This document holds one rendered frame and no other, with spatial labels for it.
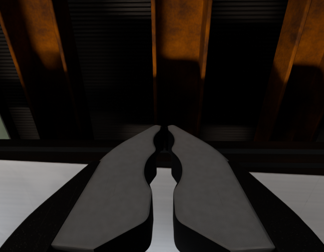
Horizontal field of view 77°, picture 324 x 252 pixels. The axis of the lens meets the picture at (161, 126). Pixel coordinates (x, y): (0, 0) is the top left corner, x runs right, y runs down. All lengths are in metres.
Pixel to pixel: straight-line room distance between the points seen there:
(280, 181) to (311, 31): 0.25
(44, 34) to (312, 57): 0.44
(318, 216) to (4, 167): 0.36
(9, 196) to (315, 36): 0.48
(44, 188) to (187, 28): 0.30
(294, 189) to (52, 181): 0.27
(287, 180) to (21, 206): 0.31
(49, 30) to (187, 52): 0.22
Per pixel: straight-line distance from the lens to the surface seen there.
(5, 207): 0.33
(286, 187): 0.27
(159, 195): 0.25
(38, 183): 0.27
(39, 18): 0.40
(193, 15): 0.35
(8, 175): 0.29
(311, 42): 0.42
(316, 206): 0.31
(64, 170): 0.25
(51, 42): 0.40
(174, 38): 0.35
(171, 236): 0.31
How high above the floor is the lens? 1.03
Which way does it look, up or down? 61 degrees down
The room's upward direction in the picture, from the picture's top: 177 degrees counter-clockwise
